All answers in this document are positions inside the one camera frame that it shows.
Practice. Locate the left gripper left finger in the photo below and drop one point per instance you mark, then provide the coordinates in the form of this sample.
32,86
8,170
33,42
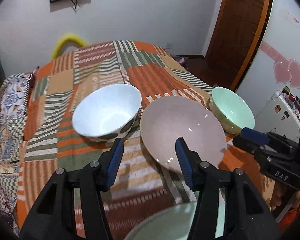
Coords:
52,215

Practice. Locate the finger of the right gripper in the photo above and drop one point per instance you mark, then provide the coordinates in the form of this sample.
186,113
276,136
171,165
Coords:
255,134
249,144

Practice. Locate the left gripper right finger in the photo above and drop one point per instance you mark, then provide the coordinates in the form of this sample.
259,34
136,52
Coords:
246,213

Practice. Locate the mint green bowl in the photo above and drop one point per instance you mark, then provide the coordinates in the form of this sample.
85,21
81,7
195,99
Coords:
231,110

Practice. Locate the mint green plate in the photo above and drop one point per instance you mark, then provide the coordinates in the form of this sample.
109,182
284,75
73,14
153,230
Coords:
172,223

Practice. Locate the pink beige bowl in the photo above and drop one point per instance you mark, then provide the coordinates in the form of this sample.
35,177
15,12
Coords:
171,117

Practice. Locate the white bowl black dots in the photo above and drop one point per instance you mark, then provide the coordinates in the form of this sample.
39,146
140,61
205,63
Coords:
107,113

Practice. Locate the white mini fridge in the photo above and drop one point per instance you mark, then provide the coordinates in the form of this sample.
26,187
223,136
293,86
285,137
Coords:
279,116

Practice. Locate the striped patchwork tablecloth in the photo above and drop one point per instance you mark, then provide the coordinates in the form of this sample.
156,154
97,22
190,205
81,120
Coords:
142,186

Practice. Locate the white sliding wardrobe door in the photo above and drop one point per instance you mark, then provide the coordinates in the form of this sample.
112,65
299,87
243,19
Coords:
281,42

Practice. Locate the patterned quilt blanket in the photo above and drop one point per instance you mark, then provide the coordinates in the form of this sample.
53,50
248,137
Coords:
14,98

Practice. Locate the brown wooden door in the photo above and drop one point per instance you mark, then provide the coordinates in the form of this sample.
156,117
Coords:
235,40

